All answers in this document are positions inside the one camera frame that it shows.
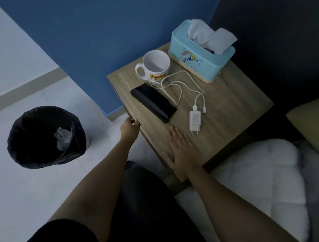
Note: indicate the person's dark trousers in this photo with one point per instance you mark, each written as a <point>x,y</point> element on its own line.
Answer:
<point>147,207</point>

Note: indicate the yellow pillow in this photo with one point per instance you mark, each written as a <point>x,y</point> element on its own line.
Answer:
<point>306,122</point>

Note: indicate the person's right middle finger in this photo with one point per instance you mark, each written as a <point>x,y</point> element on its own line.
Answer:
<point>178,138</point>

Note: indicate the wooden bedside table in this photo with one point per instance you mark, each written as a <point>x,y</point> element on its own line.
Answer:
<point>224,104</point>

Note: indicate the light blue tissue box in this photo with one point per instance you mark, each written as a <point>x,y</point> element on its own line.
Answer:
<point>199,62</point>

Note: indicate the person's right thumb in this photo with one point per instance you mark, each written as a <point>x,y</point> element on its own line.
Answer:
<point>167,159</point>

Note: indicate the black smartphone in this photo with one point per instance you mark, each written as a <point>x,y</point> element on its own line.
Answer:
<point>154,102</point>

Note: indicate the white tissue sheet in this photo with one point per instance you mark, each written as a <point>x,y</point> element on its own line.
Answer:
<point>211,37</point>

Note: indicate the person's black sleeve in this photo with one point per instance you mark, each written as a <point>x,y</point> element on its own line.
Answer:
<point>64,231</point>

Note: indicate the person's left thumb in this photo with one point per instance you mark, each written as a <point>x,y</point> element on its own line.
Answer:
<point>136,124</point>

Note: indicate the person's right little finger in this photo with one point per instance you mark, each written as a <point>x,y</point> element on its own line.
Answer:
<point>191,148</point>

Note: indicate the white mug with yellow label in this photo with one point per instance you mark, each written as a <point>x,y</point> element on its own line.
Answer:
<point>159,69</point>

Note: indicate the crumpled white tissue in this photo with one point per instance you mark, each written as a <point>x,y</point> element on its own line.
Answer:
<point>63,138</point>

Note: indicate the black-lined trash bin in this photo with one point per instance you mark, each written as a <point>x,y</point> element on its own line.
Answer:
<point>35,139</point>

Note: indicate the person's left forearm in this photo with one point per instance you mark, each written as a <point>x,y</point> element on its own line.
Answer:
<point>99,184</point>

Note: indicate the white quilted blanket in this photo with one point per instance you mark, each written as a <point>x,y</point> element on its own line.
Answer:
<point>269,174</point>

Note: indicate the person's left hand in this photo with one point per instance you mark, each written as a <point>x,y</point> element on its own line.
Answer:
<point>129,131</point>

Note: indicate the person's right forearm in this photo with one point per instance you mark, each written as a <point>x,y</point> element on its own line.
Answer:
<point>229,207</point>

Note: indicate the person's right hand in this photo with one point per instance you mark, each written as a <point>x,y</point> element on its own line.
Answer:
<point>184,157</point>

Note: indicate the white charger adapter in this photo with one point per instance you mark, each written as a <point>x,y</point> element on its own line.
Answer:
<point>195,121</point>

